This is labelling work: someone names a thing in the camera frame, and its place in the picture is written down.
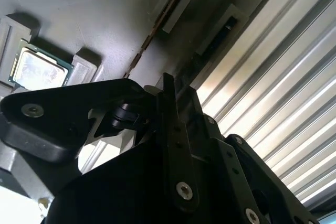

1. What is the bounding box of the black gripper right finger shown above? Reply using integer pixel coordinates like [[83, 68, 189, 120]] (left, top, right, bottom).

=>
[[175, 87, 320, 224]]

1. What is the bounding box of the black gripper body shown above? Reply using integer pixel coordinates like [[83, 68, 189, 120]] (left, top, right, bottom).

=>
[[43, 140, 250, 224]]

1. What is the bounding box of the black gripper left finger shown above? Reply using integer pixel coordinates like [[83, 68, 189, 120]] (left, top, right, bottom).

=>
[[0, 73, 202, 212]]

